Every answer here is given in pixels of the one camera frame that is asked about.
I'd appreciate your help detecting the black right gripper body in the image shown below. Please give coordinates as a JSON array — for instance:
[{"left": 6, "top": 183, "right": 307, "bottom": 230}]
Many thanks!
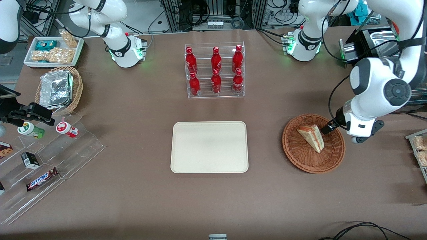
[{"left": 0, "top": 100, "right": 32, "bottom": 126}]

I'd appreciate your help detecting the triangle sandwich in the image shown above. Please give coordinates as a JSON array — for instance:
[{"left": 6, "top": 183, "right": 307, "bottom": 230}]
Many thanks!
[{"left": 297, "top": 124, "right": 325, "bottom": 154}]

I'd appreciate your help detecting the brown round wicker basket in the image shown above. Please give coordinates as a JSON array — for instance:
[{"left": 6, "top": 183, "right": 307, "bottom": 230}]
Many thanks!
[{"left": 282, "top": 114, "right": 346, "bottom": 174}]

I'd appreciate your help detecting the light oval wicker basket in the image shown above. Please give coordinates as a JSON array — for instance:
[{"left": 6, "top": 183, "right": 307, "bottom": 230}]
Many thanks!
[{"left": 35, "top": 66, "right": 84, "bottom": 115}]

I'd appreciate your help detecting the white rectangular snack tray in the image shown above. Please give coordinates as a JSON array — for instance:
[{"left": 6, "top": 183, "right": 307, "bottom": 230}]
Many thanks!
[{"left": 23, "top": 36, "right": 85, "bottom": 68}]

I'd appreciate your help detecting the tray with pastries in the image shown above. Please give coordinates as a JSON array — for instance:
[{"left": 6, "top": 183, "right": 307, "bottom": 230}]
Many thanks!
[{"left": 405, "top": 129, "right": 427, "bottom": 184}]

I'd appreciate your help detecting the beige plastic tray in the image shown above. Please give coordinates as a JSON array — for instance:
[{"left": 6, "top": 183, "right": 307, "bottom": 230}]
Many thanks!
[{"left": 170, "top": 121, "right": 249, "bottom": 174}]

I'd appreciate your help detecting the white green small bottle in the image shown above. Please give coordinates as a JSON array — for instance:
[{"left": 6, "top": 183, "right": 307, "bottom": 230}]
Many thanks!
[{"left": 17, "top": 122, "right": 45, "bottom": 139}]

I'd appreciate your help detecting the silver foil container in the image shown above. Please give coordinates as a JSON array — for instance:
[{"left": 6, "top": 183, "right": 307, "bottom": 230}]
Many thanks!
[{"left": 39, "top": 70, "right": 74, "bottom": 110}]

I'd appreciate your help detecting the white red small bottle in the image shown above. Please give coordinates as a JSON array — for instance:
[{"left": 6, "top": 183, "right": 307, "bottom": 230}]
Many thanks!
[{"left": 56, "top": 121, "right": 79, "bottom": 138}]

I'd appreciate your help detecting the brown cookie box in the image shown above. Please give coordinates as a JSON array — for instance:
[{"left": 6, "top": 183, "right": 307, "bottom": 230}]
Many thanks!
[{"left": 0, "top": 142, "right": 14, "bottom": 160}]

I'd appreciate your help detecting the small black box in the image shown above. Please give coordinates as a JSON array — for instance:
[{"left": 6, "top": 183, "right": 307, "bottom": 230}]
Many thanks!
[{"left": 21, "top": 152, "right": 40, "bottom": 169}]

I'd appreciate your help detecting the clear acrylic stepped stand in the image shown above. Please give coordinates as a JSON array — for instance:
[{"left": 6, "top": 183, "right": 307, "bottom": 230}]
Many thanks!
[{"left": 0, "top": 112, "right": 106, "bottom": 225}]

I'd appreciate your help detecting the peanut snack bag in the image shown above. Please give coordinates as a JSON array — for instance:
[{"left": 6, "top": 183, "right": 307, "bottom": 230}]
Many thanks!
[
  {"left": 58, "top": 29, "right": 79, "bottom": 48},
  {"left": 32, "top": 48, "right": 74, "bottom": 64}
]

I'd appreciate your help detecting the Snickers chocolate bar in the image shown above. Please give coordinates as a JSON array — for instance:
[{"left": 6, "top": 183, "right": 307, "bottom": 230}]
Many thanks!
[{"left": 26, "top": 167, "right": 60, "bottom": 192}]

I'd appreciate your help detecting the teal snack packet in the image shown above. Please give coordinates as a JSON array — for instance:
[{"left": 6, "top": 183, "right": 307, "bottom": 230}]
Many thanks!
[{"left": 35, "top": 40, "right": 58, "bottom": 51}]

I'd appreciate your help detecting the black food warmer appliance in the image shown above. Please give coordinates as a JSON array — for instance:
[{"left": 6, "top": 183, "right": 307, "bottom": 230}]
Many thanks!
[{"left": 339, "top": 27, "right": 427, "bottom": 115}]

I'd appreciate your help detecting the red cola bottle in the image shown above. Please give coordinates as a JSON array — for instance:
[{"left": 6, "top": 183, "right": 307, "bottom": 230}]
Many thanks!
[
  {"left": 211, "top": 69, "right": 222, "bottom": 94},
  {"left": 185, "top": 47, "right": 197, "bottom": 74},
  {"left": 189, "top": 72, "right": 200, "bottom": 97},
  {"left": 233, "top": 68, "right": 243, "bottom": 94},
  {"left": 232, "top": 45, "right": 243, "bottom": 73},
  {"left": 211, "top": 47, "right": 222, "bottom": 72}
]

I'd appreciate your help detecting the teal box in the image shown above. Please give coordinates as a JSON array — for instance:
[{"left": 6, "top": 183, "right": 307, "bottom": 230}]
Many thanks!
[{"left": 347, "top": 2, "right": 371, "bottom": 24}]

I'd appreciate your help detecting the clear acrylic bottle rack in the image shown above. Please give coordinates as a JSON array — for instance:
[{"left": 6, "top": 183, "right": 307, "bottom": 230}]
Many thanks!
[{"left": 184, "top": 42, "right": 246, "bottom": 99}]

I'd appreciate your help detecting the metal equipment rack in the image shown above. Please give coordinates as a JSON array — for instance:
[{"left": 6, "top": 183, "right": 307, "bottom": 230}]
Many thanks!
[{"left": 160, "top": 0, "right": 267, "bottom": 32}]

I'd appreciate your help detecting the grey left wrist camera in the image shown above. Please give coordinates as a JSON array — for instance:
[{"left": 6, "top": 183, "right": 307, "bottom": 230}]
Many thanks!
[{"left": 351, "top": 120, "right": 385, "bottom": 144}]

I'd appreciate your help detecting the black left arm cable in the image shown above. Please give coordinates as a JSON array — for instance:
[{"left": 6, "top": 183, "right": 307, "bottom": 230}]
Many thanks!
[{"left": 328, "top": 75, "right": 351, "bottom": 125}]

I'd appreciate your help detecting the black floor cable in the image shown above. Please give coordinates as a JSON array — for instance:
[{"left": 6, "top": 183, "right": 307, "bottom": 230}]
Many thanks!
[{"left": 319, "top": 222, "right": 412, "bottom": 240}]

